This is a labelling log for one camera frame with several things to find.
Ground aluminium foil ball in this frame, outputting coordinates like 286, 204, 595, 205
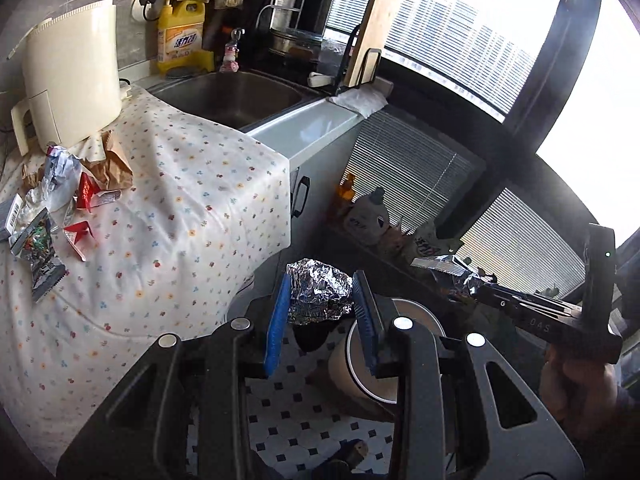
286, 258, 354, 326

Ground brown paper bag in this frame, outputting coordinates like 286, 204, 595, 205
79, 130, 134, 191

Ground red wrapper piece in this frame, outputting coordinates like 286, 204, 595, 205
76, 172, 122, 212

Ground white printed wrapper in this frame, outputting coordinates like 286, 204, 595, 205
25, 145, 82, 212

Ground grey printed cardboard box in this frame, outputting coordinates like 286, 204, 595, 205
0, 194, 23, 242

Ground white round trash bin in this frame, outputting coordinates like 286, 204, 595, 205
326, 297, 446, 406

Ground person's right hand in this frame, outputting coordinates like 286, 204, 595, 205
539, 346, 631, 441

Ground green white detergent refill pouch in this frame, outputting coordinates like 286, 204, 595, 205
405, 220, 464, 262

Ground white laundry detergent bottle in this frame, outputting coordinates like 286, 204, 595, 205
343, 186, 390, 246

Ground orange bottle on sill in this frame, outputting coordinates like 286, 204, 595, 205
333, 172, 356, 218

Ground floral white tablecloth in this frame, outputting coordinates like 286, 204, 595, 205
1, 87, 291, 470

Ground grey base cabinet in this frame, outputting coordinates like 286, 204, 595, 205
250, 99, 363, 284

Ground stainless steel sink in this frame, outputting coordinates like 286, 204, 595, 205
148, 72, 319, 132

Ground small pink bottle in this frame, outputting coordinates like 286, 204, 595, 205
219, 28, 245, 73

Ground wooden cutting board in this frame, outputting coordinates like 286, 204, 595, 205
343, 0, 400, 88

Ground yellow dish soap bottle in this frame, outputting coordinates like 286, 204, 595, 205
156, 0, 214, 75

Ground black dish rack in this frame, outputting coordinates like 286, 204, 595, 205
250, 0, 369, 94

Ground cream air fryer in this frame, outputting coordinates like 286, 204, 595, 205
11, 0, 122, 155

